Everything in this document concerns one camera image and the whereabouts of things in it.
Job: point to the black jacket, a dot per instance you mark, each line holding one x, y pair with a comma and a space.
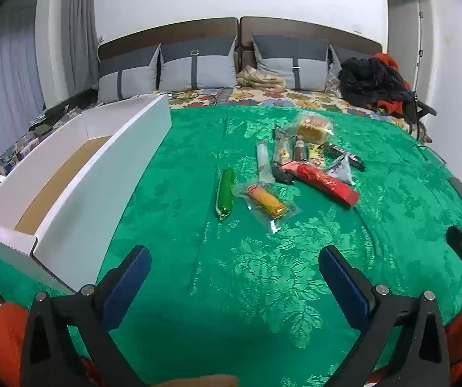
370, 80

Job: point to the white triangular snack packet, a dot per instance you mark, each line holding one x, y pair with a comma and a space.
341, 171

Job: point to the white cardboard box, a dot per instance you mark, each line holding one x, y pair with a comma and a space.
94, 193

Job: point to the clear bread packet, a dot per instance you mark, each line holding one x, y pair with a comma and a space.
313, 129

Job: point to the green sausage stick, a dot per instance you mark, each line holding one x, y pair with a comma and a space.
226, 193

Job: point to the green patterned bedspread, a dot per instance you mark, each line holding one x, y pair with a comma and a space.
231, 290

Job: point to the orange garment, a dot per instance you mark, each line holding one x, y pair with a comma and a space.
394, 107

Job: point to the grey curtain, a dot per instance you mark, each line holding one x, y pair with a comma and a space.
79, 28

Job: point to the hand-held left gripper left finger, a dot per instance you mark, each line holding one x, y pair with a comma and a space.
128, 286

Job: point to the long clear biscuit packet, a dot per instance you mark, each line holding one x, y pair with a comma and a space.
281, 147

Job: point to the orange fuzzy cloth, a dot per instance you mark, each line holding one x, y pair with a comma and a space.
7, 342

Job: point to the beige folded blanket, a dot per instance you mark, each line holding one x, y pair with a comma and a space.
261, 78

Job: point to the clear packet yellow sausage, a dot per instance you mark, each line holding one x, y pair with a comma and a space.
269, 203

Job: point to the brown padded headboard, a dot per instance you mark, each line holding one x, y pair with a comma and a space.
166, 34
315, 30

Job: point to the brown sausage stick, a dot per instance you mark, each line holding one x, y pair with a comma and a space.
300, 151

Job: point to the grey two-tone pillow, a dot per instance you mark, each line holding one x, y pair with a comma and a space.
337, 66
198, 68
287, 68
128, 82

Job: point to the white door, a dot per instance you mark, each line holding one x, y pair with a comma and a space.
406, 28

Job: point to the dark chocolate bar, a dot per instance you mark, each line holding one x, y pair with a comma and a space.
343, 155

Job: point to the pale pleated curtain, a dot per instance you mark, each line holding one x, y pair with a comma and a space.
9, 88

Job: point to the red snack packet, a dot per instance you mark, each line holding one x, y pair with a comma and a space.
327, 183

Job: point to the floral bedsheet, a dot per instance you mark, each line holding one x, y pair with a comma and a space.
295, 98

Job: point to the white stick snack packet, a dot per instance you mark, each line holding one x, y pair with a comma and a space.
264, 161

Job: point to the black chair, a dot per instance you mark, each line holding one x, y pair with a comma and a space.
418, 109

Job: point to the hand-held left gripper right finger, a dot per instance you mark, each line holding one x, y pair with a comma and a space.
341, 286

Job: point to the small black snack packet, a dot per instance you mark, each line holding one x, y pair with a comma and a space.
283, 175

